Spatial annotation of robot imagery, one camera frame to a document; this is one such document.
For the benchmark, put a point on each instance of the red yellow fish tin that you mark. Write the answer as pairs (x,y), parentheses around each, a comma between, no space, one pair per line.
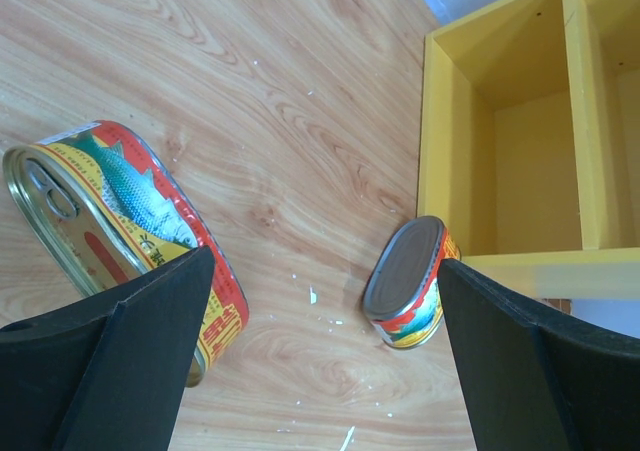
(108,211)

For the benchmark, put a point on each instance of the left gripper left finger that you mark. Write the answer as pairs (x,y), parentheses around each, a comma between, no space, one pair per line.
(107,372)

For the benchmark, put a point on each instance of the yellow cabinet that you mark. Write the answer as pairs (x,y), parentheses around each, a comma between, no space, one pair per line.
(530,144)

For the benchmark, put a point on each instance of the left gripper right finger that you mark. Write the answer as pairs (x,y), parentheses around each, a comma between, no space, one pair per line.
(534,378)

